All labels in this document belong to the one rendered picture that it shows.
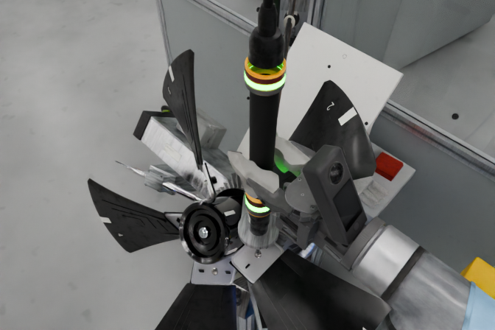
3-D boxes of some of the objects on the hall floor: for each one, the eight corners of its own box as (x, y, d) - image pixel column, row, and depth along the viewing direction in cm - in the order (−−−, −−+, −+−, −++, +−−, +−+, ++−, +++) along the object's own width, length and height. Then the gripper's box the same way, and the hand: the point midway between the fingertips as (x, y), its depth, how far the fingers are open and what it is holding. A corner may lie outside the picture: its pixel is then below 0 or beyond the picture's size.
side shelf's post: (313, 263, 204) (343, 158, 139) (320, 268, 202) (353, 165, 137) (308, 268, 202) (336, 165, 137) (314, 274, 200) (346, 172, 136)
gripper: (331, 295, 51) (212, 192, 61) (383, 234, 57) (266, 147, 66) (345, 267, 45) (208, 156, 54) (402, 201, 50) (269, 110, 59)
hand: (247, 144), depth 57 cm, fingers closed on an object, 4 cm apart
